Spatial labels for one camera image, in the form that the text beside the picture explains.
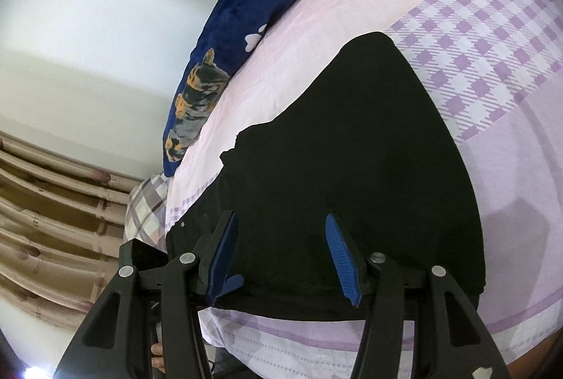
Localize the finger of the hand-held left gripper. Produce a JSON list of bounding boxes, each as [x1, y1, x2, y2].
[[217, 272, 245, 299]]

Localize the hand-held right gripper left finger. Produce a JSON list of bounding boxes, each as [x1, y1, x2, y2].
[[53, 209, 240, 379]]

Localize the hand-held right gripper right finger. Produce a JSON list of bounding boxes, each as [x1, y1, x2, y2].
[[324, 213, 513, 379]]

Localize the black pants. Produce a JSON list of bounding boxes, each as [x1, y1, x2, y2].
[[166, 31, 487, 322]]

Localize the person's left hand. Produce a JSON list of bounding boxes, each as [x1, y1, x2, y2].
[[151, 342, 167, 372]]

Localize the plaid pillow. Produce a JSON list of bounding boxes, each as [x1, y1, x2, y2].
[[123, 173, 174, 253]]

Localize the rattan headboard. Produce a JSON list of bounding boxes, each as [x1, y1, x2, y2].
[[0, 130, 148, 331]]

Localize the pink purple checked bed sheet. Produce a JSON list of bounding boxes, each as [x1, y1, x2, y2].
[[165, 0, 563, 379]]

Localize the navy orange patterned pillow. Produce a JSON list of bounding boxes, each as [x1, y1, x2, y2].
[[163, 0, 388, 177]]

